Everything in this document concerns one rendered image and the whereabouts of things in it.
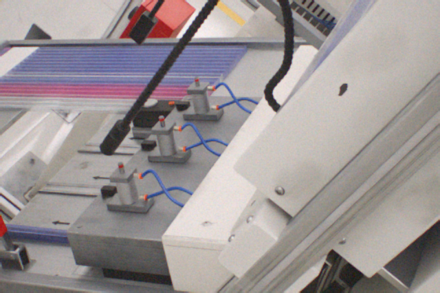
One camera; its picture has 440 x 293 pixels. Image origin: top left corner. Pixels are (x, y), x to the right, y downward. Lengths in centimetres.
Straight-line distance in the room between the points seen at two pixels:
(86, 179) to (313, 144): 54
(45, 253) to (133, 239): 16
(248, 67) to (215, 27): 207
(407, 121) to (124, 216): 42
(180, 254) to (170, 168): 19
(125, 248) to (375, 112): 38
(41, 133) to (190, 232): 182
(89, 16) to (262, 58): 175
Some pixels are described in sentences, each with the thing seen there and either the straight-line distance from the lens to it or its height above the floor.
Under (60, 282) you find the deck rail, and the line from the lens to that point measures 102.
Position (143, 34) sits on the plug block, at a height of 119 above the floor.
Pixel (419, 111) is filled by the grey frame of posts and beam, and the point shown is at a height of 157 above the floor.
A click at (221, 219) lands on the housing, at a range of 93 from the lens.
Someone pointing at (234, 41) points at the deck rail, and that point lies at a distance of 155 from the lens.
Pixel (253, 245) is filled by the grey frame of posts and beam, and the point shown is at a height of 136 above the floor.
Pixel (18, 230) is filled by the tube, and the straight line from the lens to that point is 114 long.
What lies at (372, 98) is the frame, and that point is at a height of 154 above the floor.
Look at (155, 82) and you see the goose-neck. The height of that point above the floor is 134.
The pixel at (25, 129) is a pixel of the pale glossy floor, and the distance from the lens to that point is 270.
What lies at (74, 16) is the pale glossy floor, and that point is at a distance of 316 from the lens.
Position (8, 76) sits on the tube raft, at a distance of 163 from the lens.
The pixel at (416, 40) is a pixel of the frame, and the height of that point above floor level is 160.
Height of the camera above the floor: 188
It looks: 38 degrees down
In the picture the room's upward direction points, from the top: 40 degrees clockwise
